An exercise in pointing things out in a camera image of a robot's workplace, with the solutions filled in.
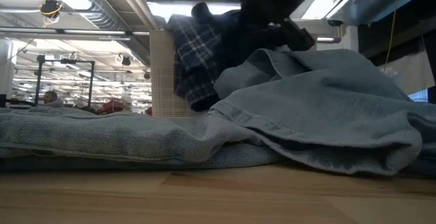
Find silver ceiling duct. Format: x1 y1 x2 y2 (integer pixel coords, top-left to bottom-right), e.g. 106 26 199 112
37 0 153 67

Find ceiling tube light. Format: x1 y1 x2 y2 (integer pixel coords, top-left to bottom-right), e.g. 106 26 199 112
0 27 151 42

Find red object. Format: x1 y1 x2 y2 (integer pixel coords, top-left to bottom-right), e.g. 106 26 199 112
97 99 131 115

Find black room rig frame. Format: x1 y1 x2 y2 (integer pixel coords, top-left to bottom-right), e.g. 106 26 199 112
33 54 96 108

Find yellow cable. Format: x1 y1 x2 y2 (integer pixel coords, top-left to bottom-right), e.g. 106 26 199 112
383 0 402 70

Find person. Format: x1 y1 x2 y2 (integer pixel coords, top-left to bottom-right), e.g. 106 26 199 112
42 90 66 108

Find light blue denim jeans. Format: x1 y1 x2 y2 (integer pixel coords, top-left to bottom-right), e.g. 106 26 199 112
207 48 436 178

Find blue plaid shirt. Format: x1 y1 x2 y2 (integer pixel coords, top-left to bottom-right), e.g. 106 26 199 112
166 1 285 113

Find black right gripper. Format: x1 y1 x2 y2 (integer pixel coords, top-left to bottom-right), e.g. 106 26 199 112
234 0 326 52

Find ceiling light panel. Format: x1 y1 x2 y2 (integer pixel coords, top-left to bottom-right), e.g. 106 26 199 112
289 0 360 21

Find black ceiling device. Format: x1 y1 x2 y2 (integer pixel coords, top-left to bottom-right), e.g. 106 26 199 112
40 0 64 26

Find white plastic basket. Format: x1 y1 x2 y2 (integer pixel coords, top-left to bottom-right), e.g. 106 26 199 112
149 29 195 118

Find blue-grey towel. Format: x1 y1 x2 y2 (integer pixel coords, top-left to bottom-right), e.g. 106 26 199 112
0 105 285 171

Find white column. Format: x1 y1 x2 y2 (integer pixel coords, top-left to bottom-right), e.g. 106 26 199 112
0 38 18 99

